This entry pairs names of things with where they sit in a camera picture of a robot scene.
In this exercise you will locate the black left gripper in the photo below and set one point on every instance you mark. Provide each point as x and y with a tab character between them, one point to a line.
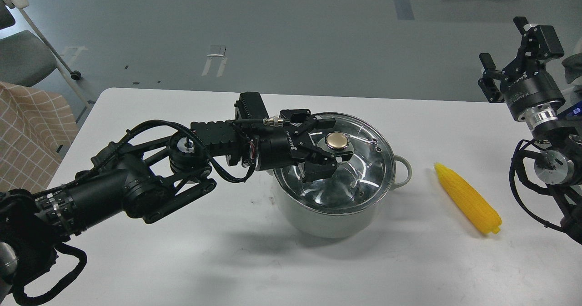
291	145

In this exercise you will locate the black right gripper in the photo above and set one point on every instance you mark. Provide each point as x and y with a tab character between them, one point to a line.
528	83

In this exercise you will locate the glass pot lid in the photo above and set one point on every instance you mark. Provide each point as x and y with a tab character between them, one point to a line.
358	183

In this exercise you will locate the yellow toy corn cob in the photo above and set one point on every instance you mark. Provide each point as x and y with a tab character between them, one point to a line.
470	202

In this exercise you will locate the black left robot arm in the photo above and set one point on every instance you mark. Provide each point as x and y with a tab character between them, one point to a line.
155	169

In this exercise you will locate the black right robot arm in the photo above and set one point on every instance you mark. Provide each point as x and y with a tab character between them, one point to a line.
550	163

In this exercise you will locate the grey steel cooking pot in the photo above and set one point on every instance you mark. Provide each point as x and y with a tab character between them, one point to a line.
327	225

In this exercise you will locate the beige checkered cloth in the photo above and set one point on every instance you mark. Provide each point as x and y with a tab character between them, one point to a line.
34	124

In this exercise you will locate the grey office chair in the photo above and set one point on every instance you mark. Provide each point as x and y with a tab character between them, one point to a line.
27	57

